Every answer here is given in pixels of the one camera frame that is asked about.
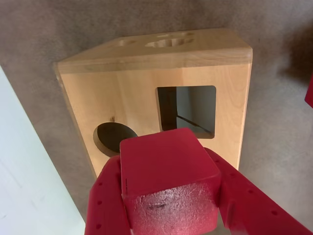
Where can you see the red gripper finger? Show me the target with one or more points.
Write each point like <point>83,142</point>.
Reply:
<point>107,200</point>
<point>256,208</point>

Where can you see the red cube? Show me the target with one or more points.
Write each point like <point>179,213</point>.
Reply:
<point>168,171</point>

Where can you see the pale grey partition panel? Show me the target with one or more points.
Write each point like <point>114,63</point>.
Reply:
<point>24,171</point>

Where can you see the wooden shape sorter box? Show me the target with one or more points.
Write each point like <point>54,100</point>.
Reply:
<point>122,98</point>

